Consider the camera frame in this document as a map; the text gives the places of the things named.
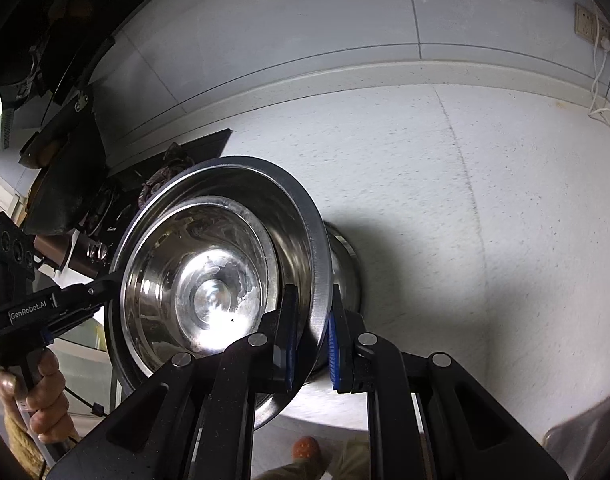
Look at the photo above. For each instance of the large steel bowl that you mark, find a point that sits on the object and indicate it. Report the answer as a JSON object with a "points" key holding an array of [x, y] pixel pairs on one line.
{"points": [[290, 220]]}

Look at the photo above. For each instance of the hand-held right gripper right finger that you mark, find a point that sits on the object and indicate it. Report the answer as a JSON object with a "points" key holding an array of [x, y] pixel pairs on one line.
{"points": [[334, 350]]}

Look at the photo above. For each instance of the beige wall socket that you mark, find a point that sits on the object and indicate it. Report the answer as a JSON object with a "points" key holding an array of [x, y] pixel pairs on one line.
{"points": [[584, 22]]}

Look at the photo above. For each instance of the grey cloth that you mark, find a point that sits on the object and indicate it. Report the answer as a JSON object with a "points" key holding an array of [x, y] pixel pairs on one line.
{"points": [[585, 435]]}

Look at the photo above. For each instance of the orange shoe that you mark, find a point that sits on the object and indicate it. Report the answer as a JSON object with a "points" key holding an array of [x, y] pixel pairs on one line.
{"points": [[305, 447]]}

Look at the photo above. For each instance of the black range hood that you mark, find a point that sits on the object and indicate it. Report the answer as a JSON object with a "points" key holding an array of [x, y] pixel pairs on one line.
{"points": [[35, 10]]}

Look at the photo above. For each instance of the medium steel bowl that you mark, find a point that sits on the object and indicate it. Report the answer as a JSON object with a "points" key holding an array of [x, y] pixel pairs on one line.
{"points": [[155, 290]]}

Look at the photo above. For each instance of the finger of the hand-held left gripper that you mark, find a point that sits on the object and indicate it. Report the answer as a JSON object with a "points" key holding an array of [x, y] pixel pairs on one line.
{"points": [[90, 287], [77, 317]]}

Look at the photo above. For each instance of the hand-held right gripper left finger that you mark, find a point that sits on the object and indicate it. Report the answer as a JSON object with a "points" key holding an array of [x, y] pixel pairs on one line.
{"points": [[290, 332]]}

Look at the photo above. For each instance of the person's left hand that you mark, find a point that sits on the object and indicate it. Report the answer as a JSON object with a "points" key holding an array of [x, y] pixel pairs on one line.
{"points": [[47, 400]]}

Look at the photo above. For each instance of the stove burner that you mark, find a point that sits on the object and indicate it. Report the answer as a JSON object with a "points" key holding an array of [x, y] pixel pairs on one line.
{"points": [[157, 180]]}

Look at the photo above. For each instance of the black glass gas stove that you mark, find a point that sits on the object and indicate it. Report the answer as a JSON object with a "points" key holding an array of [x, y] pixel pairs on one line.
{"points": [[205, 145]]}

